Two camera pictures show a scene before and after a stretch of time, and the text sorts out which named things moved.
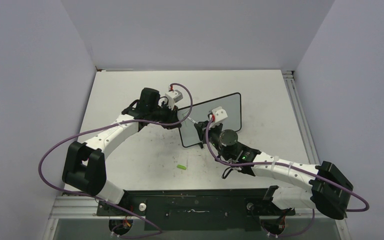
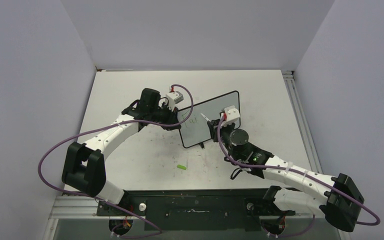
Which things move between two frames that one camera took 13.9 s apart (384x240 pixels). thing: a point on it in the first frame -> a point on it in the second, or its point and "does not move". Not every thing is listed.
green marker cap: [181, 167] does not move
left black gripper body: [164, 114] does not move
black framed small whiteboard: [232, 105] does not move
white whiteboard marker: [192, 120] -> [205, 117]
